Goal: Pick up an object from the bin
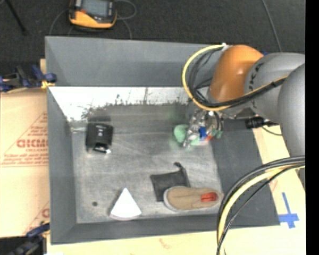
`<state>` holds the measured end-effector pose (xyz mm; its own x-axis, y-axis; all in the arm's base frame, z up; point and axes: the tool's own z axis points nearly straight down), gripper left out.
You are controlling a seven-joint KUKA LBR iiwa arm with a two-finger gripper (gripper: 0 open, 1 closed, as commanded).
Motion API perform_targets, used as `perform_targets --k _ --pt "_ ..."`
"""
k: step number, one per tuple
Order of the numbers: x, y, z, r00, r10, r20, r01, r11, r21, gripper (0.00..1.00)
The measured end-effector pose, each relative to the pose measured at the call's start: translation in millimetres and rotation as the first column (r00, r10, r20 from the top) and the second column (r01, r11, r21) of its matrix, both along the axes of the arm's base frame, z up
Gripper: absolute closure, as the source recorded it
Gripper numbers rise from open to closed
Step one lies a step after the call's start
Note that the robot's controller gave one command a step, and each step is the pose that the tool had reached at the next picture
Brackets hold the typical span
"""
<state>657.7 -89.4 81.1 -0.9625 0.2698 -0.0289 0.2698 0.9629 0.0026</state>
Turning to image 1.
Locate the green soft thing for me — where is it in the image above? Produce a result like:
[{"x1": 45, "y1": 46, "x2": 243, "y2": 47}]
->
[{"x1": 173, "y1": 123, "x2": 190, "y2": 144}]

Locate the black fabric pouch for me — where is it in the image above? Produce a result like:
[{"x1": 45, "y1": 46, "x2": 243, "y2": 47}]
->
[{"x1": 149, "y1": 162, "x2": 191, "y2": 202}]

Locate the grey metal bin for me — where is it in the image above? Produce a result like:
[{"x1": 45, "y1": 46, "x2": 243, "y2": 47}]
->
[{"x1": 44, "y1": 35, "x2": 280, "y2": 244}]

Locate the tan slipper with red tag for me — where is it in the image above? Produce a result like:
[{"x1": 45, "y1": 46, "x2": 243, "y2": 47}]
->
[{"x1": 163, "y1": 185, "x2": 225, "y2": 213}]

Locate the black box-shaped device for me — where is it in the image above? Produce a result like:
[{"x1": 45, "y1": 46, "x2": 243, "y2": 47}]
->
[{"x1": 85, "y1": 122, "x2": 114, "y2": 155}]

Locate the brown cardboard board red print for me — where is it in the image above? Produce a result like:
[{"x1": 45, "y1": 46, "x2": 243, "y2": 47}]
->
[{"x1": 0, "y1": 88, "x2": 51, "y2": 239}]

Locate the black cylinder on white bracket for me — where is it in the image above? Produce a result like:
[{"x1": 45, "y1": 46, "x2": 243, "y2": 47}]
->
[{"x1": 245, "y1": 116, "x2": 272, "y2": 130}]

